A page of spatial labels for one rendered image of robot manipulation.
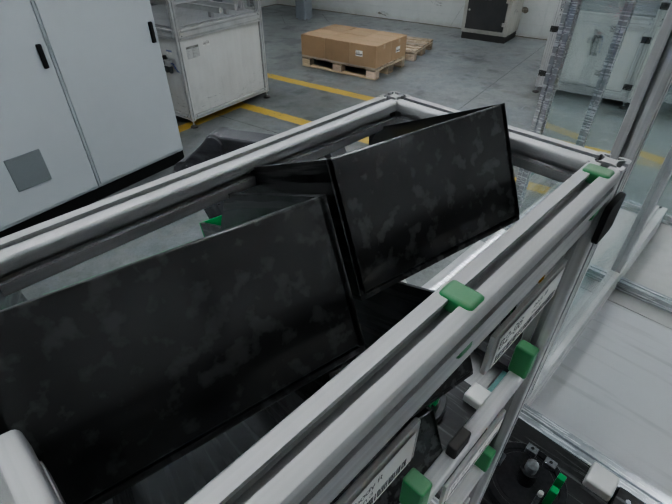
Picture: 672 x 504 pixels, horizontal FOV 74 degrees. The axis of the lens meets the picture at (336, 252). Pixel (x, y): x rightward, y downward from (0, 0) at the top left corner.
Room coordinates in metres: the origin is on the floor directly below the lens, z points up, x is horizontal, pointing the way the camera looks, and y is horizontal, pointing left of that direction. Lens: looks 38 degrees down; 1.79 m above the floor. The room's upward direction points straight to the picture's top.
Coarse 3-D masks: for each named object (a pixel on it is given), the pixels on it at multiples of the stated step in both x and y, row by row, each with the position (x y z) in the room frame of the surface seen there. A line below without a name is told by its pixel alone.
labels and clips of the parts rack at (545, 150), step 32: (512, 128) 0.30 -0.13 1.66; (512, 160) 0.29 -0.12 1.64; (544, 160) 0.28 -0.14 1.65; (576, 160) 0.26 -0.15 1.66; (608, 224) 0.24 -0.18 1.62; (448, 288) 0.14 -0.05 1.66; (544, 288) 0.19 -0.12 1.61; (512, 320) 0.16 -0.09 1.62; (0, 448) 0.07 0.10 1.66; (32, 448) 0.07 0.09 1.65; (448, 448) 0.17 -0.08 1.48; (480, 448) 0.18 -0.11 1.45; (0, 480) 0.06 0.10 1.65; (32, 480) 0.06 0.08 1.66; (384, 480) 0.09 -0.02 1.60; (416, 480) 0.13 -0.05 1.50; (448, 480) 0.15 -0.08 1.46
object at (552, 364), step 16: (608, 288) 0.90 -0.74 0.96; (592, 304) 0.84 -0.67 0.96; (576, 336) 0.76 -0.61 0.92; (560, 352) 0.68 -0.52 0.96; (496, 368) 0.67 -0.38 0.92; (544, 368) 0.64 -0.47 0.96; (480, 384) 0.62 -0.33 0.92; (496, 384) 0.60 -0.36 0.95; (544, 384) 0.65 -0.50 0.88; (528, 400) 0.57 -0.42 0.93
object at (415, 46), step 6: (408, 36) 7.67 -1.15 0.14; (408, 42) 7.28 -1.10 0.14; (414, 42) 7.33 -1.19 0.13; (420, 42) 7.29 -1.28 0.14; (426, 42) 7.29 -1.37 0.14; (432, 42) 7.47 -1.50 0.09; (408, 48) 6.93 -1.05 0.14; (414, 48) 6.97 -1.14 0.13; (420, 48) 6.97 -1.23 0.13; (426, 48) 7.43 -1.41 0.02; (408, 54) 6.81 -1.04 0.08; (414, 54) 6.78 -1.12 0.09; (420, 54) 7.07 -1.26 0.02; (408, 60) 6.81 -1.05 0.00; (414, 60) 6.78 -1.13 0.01
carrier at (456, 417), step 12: (468, 384) 0.59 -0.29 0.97; (444, 396) 0.54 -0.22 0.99; (456, 396) 0.56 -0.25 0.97; (468, 396) 0.54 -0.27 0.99; (480, 396) 0.54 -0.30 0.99; (432, 408) 0.51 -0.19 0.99; (444, 408) 0.51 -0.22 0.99; (456, 408) 0.53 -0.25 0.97; (468, 408) 0.53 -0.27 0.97; (444, 420) 0.50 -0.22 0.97; (456, 420) 0.50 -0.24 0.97; (444, 432) 0.47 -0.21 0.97; (456, 432) 0.47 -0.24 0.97; (444, 444) 0.45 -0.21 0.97
